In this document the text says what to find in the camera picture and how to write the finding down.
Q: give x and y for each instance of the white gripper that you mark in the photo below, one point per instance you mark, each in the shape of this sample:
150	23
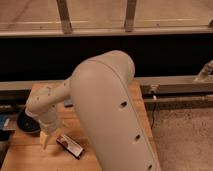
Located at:
49	124

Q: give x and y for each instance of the red white eraser box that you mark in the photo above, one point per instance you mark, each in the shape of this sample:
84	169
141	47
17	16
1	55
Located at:
70	145

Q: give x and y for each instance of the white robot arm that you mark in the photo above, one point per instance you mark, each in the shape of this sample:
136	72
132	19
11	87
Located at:
99	91

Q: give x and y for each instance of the blue sponge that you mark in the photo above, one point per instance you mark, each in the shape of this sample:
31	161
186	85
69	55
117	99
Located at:
68	103

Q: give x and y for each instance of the black round plate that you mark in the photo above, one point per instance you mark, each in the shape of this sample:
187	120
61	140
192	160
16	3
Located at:
26	123

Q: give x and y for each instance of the blue object at left edge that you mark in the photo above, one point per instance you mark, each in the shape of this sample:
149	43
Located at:
4	122

